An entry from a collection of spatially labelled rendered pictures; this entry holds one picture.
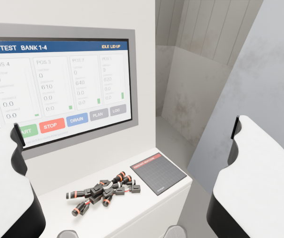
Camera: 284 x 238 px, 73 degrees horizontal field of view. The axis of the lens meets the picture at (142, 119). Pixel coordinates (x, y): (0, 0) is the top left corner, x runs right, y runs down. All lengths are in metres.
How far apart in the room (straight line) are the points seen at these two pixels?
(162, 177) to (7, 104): 0.53
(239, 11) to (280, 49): 0.66
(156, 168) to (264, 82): 1.20
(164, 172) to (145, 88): 0.33
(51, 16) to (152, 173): 0.59
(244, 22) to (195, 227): 1.85
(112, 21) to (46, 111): 0.34
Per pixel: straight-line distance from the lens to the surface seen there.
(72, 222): 0.63
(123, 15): 0.70
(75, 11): 0.63
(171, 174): 0.76
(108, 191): 0.64
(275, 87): 1.69
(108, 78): 0.65
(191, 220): 1.89
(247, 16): 2.14
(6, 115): 0.59
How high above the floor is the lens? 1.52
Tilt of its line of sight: 30 degrees down
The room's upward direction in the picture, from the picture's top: 8 degrees clockwise
